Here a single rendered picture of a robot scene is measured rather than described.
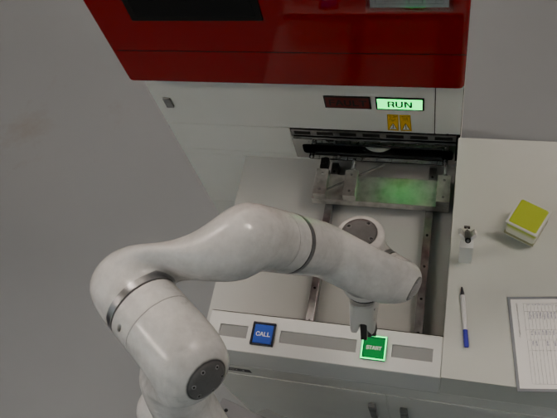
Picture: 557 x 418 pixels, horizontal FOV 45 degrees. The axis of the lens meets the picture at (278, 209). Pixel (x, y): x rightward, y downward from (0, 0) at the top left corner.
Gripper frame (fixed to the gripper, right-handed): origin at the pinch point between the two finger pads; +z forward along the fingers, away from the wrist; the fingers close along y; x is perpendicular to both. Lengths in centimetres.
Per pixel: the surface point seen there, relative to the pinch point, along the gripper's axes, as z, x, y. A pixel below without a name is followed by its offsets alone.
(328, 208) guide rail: 18, -18, -45
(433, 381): 19.4, 13.7, 0.4
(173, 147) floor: 86, -113, -132
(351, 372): 21.8, -4.9, -0.1
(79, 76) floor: 78, -176, -171
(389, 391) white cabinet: 35.4, 3.2, -3.0
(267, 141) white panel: 9, -38, -61
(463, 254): 5.1, 18.1, -24.5
